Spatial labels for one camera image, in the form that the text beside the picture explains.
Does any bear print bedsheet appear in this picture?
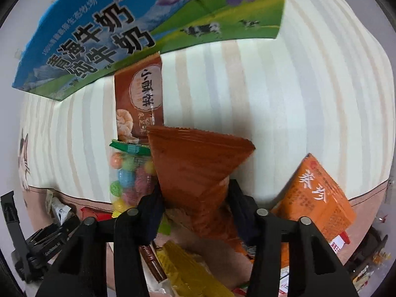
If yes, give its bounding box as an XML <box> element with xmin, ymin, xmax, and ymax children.
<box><xmin>12</xmin><ymin>0</ymin><xmax>393</xmax><ymax>297</ymax></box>

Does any printed cardboard box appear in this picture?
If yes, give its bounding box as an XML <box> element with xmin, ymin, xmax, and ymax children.
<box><xmin>12</xmin><ymin>0</ymin><xmax>290</xmax><ymax>101</ymax></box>

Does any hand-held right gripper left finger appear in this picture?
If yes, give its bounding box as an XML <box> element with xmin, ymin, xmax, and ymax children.
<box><xmin>35</xmin><ymin>189</ymin><xmax>168</xmax><ymax>297</ymax></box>

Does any dark brown stick packet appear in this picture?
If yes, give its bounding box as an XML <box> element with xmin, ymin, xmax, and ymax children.
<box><xmin>139</xmin><ymin>244</ymin><xmax>169</xmax><ymax>283</ymax></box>

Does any orange foil snack packet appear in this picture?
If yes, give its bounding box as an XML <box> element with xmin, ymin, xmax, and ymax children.
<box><xmin>145</xmin><ymin>126</ymin><xmax>256</xmax><ymax>260</ymax></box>

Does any white red label packet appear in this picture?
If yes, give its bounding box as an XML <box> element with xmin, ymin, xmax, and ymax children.
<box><xmin>328</xmin><ymin>232</ymin><xmax>351</xmax><ymax>254</ymax></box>

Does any brown snack packet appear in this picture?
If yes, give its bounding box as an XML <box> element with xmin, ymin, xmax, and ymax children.
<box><xmin>114</xmin><ymin>54</ymin><xmax>164</xmax><ymax>144</ymax></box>

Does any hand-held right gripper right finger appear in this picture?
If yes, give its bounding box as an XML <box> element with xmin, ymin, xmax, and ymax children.
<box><xmin>227</xmin><ymin>179</ymin><xmax>359</xmax><ymax>297</ymax></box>

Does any colourful candy ball bag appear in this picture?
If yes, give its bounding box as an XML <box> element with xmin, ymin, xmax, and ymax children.
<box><xmin>109</xmin><ymin>139</ymin><xmax>160</xmax><ymax>215</ymax></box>

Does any yellow snack packet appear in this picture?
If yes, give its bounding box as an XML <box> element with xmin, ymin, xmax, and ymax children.
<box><xmin>156</xmin><ymin>240</ymin><xmax>236</xmax><ymax>297</ymax></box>

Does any small green packet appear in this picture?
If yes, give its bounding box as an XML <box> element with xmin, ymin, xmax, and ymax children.
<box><xmin>158</xmin><ymin>213</ymin><xmax>172</xmax><ymax>236</ymax></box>

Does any orange snack packet black text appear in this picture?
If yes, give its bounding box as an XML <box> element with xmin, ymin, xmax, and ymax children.
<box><xmin>272</xmin><ymin>153</ymin><xmax>356</xmax><ymax>242</ymax></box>

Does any white barcode snack packet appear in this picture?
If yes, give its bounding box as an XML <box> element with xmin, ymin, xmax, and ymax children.
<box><xmin>49</xmin><ymin>196</ymin><xmax>73</xmax><ymax>225</ymax></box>

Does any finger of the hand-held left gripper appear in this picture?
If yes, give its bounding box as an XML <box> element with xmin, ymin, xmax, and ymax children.
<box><xmin>25</xmin><ymin>215</ymin><xmax>82</xmax><ymax>257</ymax></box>
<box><xmin>0</xmin><ymin>191</ymin><xmax>24</xmax><ymax>249</ymax></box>

